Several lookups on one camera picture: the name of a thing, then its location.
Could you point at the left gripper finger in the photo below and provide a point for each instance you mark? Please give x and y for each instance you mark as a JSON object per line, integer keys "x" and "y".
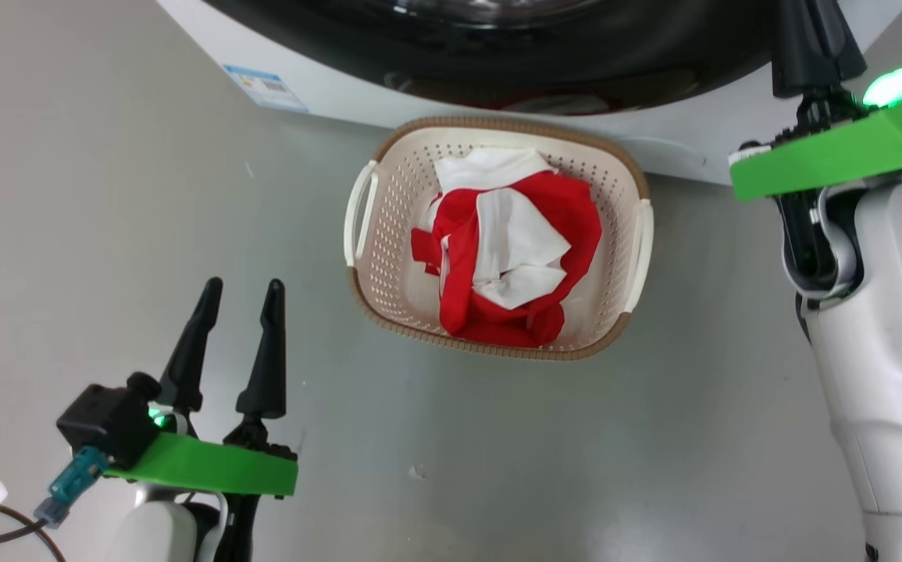
{"x": 193, "y": 351}
{"x": 269, "y": 367}

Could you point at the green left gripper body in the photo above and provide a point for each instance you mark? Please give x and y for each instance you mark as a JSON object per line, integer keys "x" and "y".
{"x": 208, "y": 468}

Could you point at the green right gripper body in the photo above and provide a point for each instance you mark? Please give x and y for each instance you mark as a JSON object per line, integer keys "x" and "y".
{"x": 833, "y": 160}

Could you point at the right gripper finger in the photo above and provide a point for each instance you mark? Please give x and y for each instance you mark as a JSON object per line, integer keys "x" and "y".
{"x": 814, "y": 47}

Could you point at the small red garment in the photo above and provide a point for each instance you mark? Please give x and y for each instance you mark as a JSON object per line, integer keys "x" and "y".
{"x": 458, "y": 297}

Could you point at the large red mesh garment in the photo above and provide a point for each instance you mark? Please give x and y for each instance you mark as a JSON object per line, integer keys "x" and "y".
{"x": 579, "y": 226}

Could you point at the white garment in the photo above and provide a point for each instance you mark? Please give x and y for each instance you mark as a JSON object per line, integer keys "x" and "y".
{"x": 521, "y": 242}

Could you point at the dark round washing machine door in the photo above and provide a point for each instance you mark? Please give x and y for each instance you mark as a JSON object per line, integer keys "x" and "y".
{"x": 497, "y": 55}

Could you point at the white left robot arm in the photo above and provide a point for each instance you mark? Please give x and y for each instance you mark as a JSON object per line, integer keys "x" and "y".
{"x": 162, "y": 535}

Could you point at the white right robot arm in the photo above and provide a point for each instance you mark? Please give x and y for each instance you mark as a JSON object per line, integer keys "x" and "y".
{"x": 896, "y": 351}

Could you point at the beige perforated laundry basket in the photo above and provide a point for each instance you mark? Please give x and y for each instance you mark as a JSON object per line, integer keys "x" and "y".
{"x": 396, "y": 234}

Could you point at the white front-load washing machine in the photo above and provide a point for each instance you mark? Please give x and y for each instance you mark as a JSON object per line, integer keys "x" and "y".
{"x": 341, "y": 86}

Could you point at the blue energy label sticker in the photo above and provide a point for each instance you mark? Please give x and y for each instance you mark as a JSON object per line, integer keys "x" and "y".
{"x": 267, "y": 88}

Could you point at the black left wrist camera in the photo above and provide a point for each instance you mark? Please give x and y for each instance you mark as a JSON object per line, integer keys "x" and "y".
{"x": 107, "y": 417}

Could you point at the teal left camera connector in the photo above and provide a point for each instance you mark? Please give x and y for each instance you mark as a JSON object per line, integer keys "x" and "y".
{"x": 72, "y": 484}

